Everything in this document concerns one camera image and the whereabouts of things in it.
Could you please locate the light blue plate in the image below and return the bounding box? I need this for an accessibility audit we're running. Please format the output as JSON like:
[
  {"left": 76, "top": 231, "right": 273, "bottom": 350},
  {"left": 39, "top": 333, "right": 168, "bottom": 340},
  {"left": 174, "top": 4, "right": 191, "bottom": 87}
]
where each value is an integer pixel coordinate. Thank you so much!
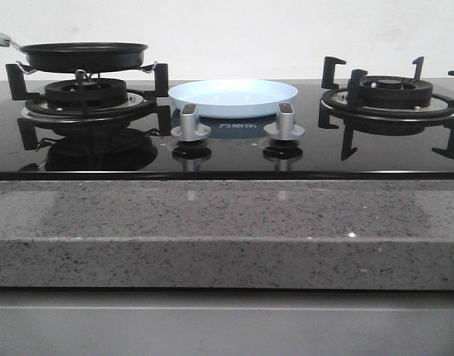
[{"left": 168, "top": 79, "right": 298, "bottom": 119}]

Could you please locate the black frying pan green handle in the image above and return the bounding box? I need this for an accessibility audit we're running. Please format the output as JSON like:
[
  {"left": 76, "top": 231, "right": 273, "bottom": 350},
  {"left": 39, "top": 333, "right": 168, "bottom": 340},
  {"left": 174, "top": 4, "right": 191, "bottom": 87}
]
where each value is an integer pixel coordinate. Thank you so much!
[{"left": 0, "top": 33, "right": 148, "bottom": 73}]

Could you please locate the black glass gas cooktop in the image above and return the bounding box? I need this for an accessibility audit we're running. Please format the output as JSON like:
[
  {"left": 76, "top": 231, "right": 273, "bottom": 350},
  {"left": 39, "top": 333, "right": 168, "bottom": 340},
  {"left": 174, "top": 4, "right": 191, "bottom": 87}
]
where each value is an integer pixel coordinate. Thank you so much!
[{"left": 0, "top": 81, "right": 454, "bottom": 180}]

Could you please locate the left silver stove knob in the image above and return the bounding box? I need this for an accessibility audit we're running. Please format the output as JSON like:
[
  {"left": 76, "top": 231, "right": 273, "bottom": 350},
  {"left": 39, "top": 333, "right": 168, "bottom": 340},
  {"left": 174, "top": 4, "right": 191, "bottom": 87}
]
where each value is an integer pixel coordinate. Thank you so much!
[{"left": 171, "top": 104, "right": 211, "bottom": 142}]

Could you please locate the silver stove knob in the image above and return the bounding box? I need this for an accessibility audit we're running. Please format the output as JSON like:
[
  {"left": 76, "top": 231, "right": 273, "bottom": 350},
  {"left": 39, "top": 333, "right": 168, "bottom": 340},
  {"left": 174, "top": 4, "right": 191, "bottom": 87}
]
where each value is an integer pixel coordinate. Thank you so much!
[
  {"left": 263, "top": 102, "right": 305, "bottom": 141},
  {"left": 171, "top": 104, "right": 211, "bottom": 142}
]

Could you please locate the right silver stove knob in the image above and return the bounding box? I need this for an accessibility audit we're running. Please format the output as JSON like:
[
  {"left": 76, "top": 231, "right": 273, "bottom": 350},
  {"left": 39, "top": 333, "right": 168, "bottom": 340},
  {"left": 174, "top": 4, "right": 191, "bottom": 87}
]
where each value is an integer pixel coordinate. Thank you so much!
[{"left": 263, "top": 102, "right": 305, "bottom": 141}]

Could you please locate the left black burner with grate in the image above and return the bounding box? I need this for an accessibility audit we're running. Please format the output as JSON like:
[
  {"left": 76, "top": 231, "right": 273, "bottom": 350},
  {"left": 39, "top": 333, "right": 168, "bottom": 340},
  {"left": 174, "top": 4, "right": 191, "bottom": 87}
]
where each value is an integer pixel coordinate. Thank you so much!
[{"left": 6, "top": 62, "right": 168, "bottom": 128}]

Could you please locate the black burner with grate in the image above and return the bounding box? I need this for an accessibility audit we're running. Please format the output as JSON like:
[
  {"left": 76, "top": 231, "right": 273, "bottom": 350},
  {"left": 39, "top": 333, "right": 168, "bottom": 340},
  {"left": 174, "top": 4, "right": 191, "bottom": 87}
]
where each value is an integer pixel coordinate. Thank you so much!
[
  {"left": 6, "top": 62, "right": 168, "bottom": 128},
  {"left": 318, "top": 56, "right": 454, "bottom": 160}
]

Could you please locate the right black burner with grate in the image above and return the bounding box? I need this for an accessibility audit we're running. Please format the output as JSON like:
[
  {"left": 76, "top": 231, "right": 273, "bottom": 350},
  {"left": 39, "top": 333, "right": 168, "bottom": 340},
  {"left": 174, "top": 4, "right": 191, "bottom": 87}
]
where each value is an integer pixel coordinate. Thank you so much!
[{"left": 318, "top": 56, "right": 454, "bottom": 160}]

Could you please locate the grey cabinet front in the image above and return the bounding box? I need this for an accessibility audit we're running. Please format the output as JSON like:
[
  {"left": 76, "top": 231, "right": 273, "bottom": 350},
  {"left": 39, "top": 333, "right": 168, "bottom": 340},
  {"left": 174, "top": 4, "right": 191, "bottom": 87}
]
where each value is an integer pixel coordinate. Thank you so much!
[{"left": 0, "top": 289, "right": 454, "bottom": 355}]

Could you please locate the wire pan support ring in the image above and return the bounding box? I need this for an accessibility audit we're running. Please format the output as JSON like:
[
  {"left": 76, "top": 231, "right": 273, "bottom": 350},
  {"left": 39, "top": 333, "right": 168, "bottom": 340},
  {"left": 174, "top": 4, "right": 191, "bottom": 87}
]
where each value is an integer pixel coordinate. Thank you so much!
[{"left": 15, "top": 60, "right": 158, "bottom": 87}]

